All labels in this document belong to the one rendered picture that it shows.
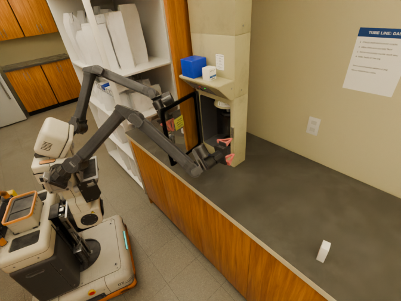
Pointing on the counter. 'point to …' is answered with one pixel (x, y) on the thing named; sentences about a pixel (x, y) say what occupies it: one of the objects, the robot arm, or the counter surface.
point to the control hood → (214, 85)
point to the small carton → (209, 73)
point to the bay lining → (210, 117)
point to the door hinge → (199, 116)
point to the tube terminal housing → (237, 47)
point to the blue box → (193, 66)
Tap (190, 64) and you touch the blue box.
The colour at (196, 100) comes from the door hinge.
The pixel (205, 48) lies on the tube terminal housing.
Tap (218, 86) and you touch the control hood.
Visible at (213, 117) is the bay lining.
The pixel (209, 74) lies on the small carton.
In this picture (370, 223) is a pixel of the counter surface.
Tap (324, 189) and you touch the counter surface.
